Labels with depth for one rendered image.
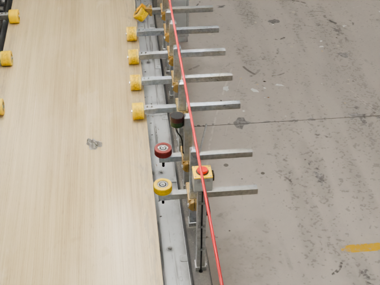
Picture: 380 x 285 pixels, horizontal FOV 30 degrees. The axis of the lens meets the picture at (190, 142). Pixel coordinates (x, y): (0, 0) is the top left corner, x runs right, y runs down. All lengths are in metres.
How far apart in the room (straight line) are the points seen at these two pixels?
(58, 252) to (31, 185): 0.42
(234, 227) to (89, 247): 1.51
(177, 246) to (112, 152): 0.52
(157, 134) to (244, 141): 1.11
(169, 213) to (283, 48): 2.76
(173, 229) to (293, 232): 1.09
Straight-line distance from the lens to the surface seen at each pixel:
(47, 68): 3.86
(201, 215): 2.75
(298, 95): 5.26
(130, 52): 3.80
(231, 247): 4.03
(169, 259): 3.12
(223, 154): 3.28
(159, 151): 3.21
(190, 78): 3.62
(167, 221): 3.29
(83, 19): 4.31
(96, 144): 3.28
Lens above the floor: 2.92
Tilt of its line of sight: 38 degrees down
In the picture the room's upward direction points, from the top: straight up
